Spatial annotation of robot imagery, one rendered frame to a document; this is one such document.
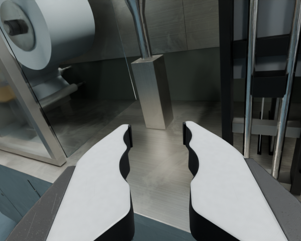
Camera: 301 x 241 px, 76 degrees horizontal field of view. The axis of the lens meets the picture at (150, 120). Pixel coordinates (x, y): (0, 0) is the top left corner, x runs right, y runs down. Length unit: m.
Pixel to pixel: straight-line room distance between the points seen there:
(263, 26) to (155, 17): 0.59
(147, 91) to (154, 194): 0.36
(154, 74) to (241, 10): 0.36
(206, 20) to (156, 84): 0.33
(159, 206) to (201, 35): 0.65
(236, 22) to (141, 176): 0.44
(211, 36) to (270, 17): 0.47
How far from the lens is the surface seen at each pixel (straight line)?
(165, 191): 0.53
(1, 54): 0.66
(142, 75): 0.70
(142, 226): 0.62
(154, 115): 0.75
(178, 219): 0.48
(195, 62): 0.90
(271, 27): 0.41
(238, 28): 0.41
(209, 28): 0.86
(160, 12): 0.92
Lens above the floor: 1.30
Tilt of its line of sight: 28 degrees down
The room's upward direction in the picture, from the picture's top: 13 degrees counter-clockwise
